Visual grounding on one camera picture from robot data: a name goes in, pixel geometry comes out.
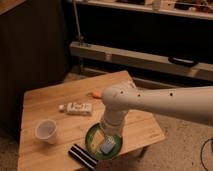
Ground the green ceramic bowl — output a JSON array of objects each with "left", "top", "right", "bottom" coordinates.
[{"left": 85, "top": 123, "right": 123, "bottom": 160}]

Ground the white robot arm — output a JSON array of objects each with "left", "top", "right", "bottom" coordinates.
[{"left": 100, "top": 81, "right": 213, "bottom": 135}]

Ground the orange carrot toy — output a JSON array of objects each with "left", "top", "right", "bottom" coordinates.
[{"left": 88, "top": 92, "right": 101, "bottom": 99}]

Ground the white tube bottle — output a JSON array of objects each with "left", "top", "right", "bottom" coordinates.
[{"left": 59, "top": 102, "right": 93, "bottom": 115}]

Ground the long wooden case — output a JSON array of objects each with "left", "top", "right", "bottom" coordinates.
[{"left": 69, "top": 41, "right": 213, "bottom": 81}]

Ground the metal stand pole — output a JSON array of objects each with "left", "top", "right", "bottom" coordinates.
[{"left": 72, "top": 0, "right": 84, "bottom": 45}]

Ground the blue sponge block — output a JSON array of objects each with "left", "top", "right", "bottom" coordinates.
[{"left": 100, "top": 137, "right": 115, "bottom": 154}]

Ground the wooden table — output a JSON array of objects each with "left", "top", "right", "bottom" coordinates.
[{"left": 17, "top": 70, "right": 166, "bottom": 171}]

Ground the black white striped cloth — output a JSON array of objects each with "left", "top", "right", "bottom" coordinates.
[{"left": 68, "top": 144, "right": 98, "bottom": 171}]

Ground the white paper cup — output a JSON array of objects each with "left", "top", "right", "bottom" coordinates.
[{"left": 35, "top": 119, "right": 57, "bottom": 144}]

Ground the dark wooden cabinet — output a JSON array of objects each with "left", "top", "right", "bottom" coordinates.
[{"left": 0, "top": 0, "right": 68, "bottom": 132}]

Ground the upper wooden shelf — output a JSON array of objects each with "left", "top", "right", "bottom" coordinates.
[{"left": 67, "top": 0, "right": 213, "bottom": 21}]

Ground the black case handle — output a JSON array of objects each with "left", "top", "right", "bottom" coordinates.
[{"left": 168, "top": 57, "right": 199, "bottom": 67}]

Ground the black cable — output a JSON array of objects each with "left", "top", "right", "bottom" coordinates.
[{"left": 200, "top": 137, "right": 213, "bottom": 171}]

